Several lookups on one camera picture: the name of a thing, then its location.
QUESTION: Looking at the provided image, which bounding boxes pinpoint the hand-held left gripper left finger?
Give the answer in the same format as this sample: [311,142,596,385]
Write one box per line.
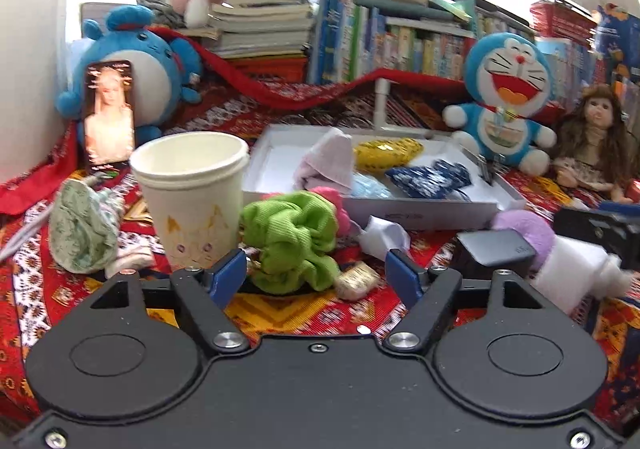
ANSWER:
[93,248,250,356]

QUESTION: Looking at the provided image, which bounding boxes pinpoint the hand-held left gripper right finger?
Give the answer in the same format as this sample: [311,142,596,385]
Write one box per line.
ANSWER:
[383,248,543,355]

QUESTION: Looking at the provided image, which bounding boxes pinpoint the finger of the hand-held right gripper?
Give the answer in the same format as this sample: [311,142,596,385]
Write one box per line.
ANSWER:
[552,208,640,270]

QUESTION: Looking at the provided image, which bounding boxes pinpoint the purple plush toy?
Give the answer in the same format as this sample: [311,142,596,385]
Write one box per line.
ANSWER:
[492,210,556,270]

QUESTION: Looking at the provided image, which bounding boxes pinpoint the white cardboard box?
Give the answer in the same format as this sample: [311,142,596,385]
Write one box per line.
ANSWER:
[242,124,527,232]

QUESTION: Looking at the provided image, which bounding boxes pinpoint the green scrunchie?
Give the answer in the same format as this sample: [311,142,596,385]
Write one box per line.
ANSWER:
[239,190,341,292]

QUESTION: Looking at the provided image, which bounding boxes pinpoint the blue face mask pack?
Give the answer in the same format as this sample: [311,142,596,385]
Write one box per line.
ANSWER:
[350,172,393,200]

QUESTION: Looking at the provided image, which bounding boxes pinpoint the navy floral cloth pouch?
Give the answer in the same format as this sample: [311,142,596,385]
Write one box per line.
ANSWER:
[385,159,473,202]

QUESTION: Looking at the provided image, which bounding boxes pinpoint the gold sequin heart cushion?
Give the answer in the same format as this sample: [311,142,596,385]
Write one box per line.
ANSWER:
[354,138,425,175]

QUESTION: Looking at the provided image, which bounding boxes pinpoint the pale grey knit sock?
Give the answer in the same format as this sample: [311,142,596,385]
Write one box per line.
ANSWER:
[292,128,356,192]

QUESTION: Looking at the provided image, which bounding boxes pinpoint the green floral cloth pouch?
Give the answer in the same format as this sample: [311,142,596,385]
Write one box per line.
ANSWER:
[49,176,123,274]

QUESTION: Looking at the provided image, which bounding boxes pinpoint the white plush toy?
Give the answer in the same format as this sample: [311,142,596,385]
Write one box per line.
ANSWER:
[530,235,633,315]

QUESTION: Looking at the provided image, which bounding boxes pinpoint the small cream printed pouch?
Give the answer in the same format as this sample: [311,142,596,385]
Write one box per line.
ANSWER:
[334,263,378,301]

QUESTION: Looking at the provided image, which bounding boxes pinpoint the white satin bow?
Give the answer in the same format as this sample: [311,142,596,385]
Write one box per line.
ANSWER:
[357,215,412,262]

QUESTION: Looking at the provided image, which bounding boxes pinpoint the red patterned blanket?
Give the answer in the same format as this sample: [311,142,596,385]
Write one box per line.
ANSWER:
[0,79,640,430]

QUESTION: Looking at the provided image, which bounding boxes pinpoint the white paper cup cat drawing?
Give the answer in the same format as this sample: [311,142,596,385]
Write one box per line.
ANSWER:
[129,132,251,272]

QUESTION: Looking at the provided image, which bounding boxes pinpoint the pink scrunchie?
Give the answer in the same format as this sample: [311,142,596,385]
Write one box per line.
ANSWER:
[260,186,353,236]

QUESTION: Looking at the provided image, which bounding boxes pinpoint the dark grey small box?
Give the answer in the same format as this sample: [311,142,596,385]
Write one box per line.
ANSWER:
[452,229,537,282]

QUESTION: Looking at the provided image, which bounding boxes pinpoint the pale pink cloth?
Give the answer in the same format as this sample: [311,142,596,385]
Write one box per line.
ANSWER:
[105,244,153,280]

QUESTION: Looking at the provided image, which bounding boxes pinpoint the brown haired doll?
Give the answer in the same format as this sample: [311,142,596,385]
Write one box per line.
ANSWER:
[550,85,636,204]

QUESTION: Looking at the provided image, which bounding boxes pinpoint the black binder clip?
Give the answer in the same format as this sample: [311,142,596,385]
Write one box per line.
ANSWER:
[475,154,498,187]

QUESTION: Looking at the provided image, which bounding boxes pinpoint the blue cat robot plush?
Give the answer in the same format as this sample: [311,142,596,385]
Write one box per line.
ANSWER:
[442,32,558,175]

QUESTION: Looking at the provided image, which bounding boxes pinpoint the white plastic pipe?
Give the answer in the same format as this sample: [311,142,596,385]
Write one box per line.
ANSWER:
[372,78,451,132]

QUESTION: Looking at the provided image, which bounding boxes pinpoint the red scarf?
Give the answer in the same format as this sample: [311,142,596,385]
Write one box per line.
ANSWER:
[147,26,471,110]

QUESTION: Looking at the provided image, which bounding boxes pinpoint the smartphone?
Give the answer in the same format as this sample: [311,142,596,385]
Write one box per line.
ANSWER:
[82,60,137,170]

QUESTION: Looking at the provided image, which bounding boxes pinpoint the blue printed box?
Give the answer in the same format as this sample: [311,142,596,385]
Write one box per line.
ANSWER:
[595,4,640,65]

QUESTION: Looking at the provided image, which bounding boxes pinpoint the orange crate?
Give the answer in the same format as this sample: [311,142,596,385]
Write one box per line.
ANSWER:
[227,56,311,82]

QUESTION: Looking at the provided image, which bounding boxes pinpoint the red plastic basket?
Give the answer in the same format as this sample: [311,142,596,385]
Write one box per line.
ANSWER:
[530,0,601,47]

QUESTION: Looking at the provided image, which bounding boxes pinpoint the blue round plush toy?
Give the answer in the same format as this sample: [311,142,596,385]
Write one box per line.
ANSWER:
[55,4,205,142]

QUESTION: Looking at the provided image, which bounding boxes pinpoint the row of upright books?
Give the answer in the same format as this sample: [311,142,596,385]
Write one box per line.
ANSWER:
[307,0,640,110]

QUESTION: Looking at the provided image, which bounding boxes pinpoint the stack of worn books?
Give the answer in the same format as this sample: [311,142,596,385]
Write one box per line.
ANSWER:
[207,0,333,60]

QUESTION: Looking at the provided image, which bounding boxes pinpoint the grey lanyard cord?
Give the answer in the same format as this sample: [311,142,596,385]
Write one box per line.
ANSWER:
[0,209,56,262]

